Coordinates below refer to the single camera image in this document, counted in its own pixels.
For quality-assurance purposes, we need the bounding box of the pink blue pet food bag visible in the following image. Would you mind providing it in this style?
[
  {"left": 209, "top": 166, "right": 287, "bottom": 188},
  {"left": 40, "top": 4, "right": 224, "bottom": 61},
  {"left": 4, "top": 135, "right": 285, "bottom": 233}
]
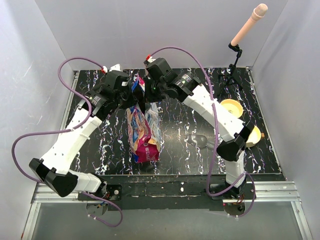
[{"left": 126, "top": 74, "right": 161, "bottom": 163}]

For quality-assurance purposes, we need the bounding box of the clear plastic scoop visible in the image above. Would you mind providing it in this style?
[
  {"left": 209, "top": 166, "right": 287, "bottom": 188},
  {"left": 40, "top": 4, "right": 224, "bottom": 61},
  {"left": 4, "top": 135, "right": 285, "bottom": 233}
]
[{"left": 185, "top": 134, "right": 215, "bottom": 150}]

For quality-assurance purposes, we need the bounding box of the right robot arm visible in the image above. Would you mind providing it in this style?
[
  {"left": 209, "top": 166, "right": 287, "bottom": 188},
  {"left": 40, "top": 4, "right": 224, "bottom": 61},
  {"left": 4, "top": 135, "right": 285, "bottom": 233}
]
[{"left": 144, "top": 57, "right": 254, "bottom": 199}]

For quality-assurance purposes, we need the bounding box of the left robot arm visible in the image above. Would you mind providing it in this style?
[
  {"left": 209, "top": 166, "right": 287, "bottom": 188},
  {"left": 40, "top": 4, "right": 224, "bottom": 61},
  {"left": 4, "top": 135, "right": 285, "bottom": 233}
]
[{"left": 29, "top": 70, "right": 144, "bottom": 200}]

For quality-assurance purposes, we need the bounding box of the black microphone tripod stand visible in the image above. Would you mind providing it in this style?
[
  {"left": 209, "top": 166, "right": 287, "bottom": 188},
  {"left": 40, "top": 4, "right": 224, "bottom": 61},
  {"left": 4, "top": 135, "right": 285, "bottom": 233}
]
[{"left": 216, "top": 43, "right": 243, "bottom": 97}]

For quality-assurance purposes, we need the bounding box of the cream bowl far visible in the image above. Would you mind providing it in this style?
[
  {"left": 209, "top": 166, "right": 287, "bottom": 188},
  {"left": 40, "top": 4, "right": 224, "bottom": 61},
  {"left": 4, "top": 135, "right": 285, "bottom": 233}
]
[{"left": 220, "top": 99, "right": 244, "bottom": 119}]

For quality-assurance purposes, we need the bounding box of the cream bowl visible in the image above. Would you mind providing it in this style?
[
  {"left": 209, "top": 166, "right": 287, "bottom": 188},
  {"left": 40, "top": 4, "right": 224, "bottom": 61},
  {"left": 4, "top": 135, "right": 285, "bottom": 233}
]
[
  {"left": 220, "top": 99, "right": 244, "bottom": 119},
  {"left": 246, "top": 126, "right": 265, "bottom": 148}
]

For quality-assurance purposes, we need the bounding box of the cream bowl near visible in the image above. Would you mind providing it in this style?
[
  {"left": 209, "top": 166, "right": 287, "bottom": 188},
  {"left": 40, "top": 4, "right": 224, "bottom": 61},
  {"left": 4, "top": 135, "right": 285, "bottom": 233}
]
[{"left": 246, "top": 126, "right": 265, "bottom": 148}]

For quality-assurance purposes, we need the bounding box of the pink microphone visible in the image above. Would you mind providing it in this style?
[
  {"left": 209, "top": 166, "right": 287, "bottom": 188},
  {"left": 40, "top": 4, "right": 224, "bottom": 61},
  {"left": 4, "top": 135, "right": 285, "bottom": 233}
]
[{"left": 230, "top": 3, "right": 268, "bottom": 47}]

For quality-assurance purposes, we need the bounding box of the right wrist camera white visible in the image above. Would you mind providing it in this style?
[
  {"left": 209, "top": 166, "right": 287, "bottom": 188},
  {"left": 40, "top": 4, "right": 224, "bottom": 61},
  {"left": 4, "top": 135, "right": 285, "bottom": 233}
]
[{"left": 143, "top": 54, "right": 156, "bottom": 66}]

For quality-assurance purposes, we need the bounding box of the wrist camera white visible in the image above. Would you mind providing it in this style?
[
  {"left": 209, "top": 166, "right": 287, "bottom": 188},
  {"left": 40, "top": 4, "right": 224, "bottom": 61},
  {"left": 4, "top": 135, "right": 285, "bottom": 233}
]
[
  {"left": 143, "top": 54, "right": 156, "bottom": 66},
  {"left": 101, "top": 63, "right": 123, "bottom": 73}
]

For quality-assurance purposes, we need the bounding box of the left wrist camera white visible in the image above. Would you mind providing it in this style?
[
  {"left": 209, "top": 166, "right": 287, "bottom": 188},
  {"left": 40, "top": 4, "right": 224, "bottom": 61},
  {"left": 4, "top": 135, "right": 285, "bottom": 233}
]
[{"left": 101, "top": 63, "right": 123, "bottom": 73}]

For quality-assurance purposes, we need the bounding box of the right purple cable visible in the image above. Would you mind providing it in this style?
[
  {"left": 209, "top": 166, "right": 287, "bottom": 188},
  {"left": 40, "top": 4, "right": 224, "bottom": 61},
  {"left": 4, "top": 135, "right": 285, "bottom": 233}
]
[{"left": 151, "top": 46, "right": 257, "bottom": 218}]

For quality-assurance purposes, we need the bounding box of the aluminium rail frame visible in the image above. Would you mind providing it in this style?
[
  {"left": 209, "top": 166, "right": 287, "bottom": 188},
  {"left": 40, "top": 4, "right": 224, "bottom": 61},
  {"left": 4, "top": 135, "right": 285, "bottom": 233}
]
[{"left": 22, "top": 174, "right": 313, "bottom": 240}]

